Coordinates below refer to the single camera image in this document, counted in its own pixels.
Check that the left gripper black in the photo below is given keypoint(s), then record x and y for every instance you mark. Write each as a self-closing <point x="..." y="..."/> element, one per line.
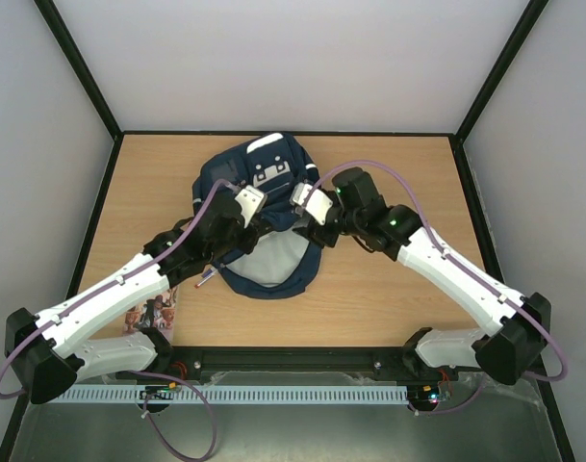
<point x="247" y="245"/>

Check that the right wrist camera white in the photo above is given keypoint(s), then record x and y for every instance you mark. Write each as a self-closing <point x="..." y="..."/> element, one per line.
<point x="315" y="203"/>

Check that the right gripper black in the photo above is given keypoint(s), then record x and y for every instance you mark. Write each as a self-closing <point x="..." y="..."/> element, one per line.
<point x="317" y="231"/>

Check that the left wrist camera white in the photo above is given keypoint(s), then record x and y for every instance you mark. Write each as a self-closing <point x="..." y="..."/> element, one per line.
<point x="252" y="201"/>

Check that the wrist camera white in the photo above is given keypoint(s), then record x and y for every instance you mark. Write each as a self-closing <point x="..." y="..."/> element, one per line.
<point x="315" y="203"/>
<point x="252" y="201"/>

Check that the purple illustrated book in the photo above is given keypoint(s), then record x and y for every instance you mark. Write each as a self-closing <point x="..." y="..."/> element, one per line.
<point x="158" y="311"/>

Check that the navy blue backpack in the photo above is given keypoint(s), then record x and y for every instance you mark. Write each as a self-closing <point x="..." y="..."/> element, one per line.
<point x="282" y="264"/>

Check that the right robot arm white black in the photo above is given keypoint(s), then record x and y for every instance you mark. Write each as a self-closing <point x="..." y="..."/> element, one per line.
<point x="511" y="329"/>

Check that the light blue cable duct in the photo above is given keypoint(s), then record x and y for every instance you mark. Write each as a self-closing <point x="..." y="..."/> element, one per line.
<point x="238" y="394"/>

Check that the black aluminium frame rail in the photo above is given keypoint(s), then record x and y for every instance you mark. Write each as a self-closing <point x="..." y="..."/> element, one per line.
<point x="396" y="363"/>

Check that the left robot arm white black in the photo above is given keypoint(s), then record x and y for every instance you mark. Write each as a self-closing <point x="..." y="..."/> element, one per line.
<point x="53" y="349"/>

